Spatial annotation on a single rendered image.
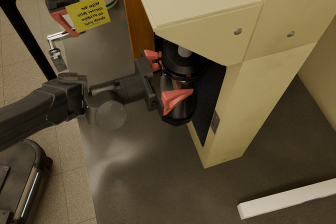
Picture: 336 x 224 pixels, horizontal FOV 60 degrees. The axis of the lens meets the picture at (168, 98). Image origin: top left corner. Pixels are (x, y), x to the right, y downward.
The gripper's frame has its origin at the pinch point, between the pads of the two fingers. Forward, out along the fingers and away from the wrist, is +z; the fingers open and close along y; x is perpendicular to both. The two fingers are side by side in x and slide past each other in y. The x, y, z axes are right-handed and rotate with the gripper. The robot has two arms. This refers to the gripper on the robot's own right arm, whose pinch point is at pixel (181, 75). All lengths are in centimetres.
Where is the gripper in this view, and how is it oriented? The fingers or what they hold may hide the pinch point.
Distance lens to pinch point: 64.7
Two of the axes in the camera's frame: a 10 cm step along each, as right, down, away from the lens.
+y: -3.5, -8.1, 4.7
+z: 9.4, -2.7, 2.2
